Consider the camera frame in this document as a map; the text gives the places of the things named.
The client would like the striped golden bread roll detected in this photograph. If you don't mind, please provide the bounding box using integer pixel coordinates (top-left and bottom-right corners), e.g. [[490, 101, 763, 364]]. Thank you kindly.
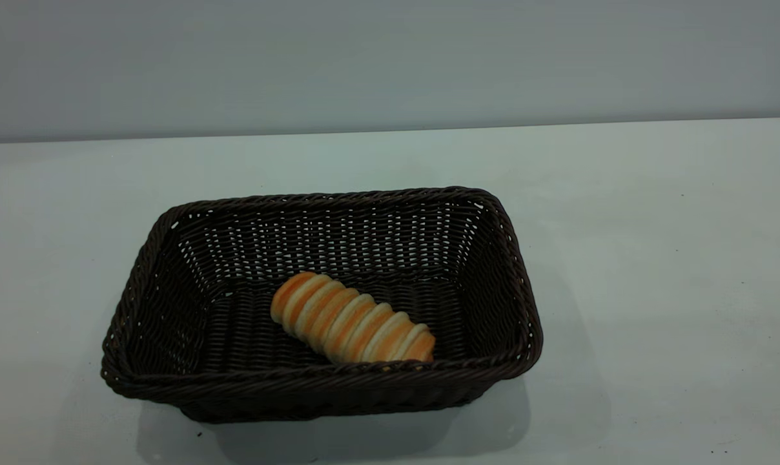
[[270, 272, 436, 364]]

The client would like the dark brown wicker basket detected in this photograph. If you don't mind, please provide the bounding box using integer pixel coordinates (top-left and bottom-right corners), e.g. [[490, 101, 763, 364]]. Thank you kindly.
[[101, 186, 544, 425]]

